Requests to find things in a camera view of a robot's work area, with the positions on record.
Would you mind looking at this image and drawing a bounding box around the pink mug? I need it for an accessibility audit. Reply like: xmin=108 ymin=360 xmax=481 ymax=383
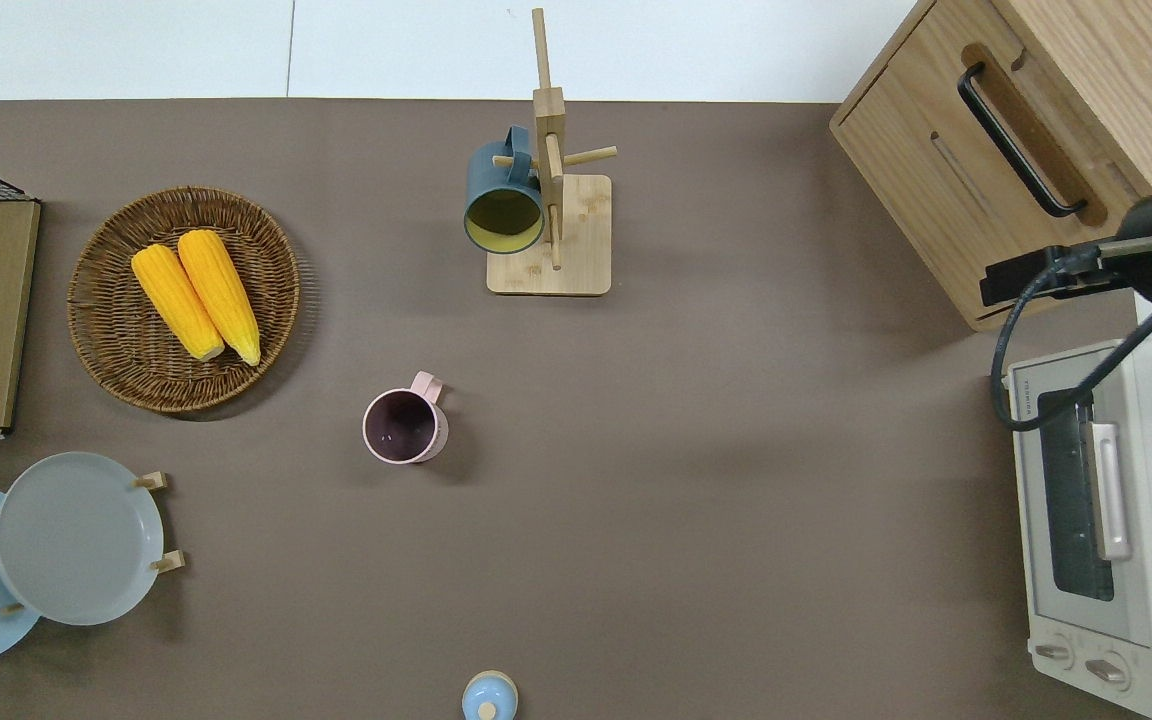
xmin=363 ymin=371 xmax=450 ymax=465

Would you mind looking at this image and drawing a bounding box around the grey plate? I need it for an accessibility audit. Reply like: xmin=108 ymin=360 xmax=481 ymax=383
xmin=0 ymin=452 xmax=166 ymax=628

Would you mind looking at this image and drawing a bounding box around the black cabinet handle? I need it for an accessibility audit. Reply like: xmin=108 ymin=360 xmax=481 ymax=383
xmin=957 ymin=62 xmax=1090 ymax=220

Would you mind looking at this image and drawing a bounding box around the yellow corn cob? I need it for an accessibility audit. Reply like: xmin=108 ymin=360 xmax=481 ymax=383
xmin=177 ymin=229 xmax=263 ymax=368
xmin=130 ymin=243 xmax=228 ymax=363

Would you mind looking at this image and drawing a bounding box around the wooden plate rack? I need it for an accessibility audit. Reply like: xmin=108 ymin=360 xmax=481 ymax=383
xmin=0 ymin=470 xmax=187 ymax=617

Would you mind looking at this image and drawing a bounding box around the teal mug yellow inside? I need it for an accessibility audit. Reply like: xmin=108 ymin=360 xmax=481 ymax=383
xmin=463 ymin=125 xmax=548 ymax=256

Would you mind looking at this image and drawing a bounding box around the wooden cabinet box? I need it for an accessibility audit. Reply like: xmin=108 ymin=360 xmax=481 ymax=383
xmin=829 ymin=0 xmax=1152 ymax=334

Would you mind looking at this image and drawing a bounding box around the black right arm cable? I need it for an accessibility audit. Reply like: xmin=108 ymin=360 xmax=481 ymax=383
xmin=989 ymin=235 xmax=1152 ymax=483

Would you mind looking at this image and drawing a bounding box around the wooden mug rack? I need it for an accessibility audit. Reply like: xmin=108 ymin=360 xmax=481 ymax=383
xmin=486 ymin=8 xmax=620 ymax=297

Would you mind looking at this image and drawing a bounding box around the brown table mat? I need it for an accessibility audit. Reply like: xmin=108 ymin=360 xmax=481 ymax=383
xmin=0 ymin=98 xmax=1143 ymax=720

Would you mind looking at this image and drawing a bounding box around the brown wicker basket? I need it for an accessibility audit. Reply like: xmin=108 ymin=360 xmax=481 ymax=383
xmin=67 ymin=186 xmax=303 ymax=415

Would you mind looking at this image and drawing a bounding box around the white oven door handle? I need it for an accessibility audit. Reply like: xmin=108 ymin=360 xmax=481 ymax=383
xmin=1089 ymin=421 xmax=1133 ymax=562

